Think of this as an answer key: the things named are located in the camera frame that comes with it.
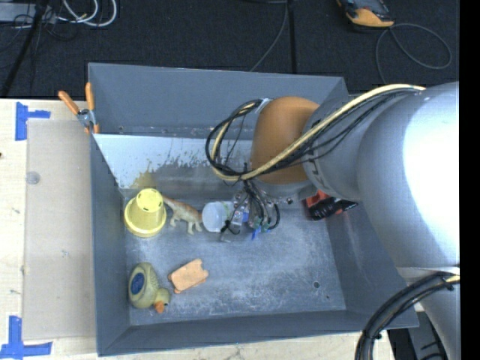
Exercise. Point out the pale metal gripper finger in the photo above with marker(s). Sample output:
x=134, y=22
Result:
x=231, y=219
x=225, y=237

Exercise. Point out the translucent white plastic cup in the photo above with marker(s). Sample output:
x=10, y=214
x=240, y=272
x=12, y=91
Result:
x=213, y=216

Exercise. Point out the tan toy dinosaur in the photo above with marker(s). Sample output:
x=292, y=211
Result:
x=185, y=213

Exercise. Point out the grey metal bin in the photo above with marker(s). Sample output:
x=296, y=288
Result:
x=262, y=268

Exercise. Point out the orange sponge piece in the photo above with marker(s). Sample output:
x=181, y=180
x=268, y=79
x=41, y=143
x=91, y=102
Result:
x=188, y=275

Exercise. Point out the orange and black tool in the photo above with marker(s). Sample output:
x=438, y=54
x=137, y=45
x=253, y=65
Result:
x=325, y=206

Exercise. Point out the yellow plastic cup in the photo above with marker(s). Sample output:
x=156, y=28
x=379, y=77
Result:
x=145, y=213

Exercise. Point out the yellow-green toy duck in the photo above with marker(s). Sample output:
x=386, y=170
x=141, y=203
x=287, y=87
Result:
x=144, y=285

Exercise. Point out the pale wood flat board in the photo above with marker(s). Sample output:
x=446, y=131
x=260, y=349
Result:
x=56, y=238

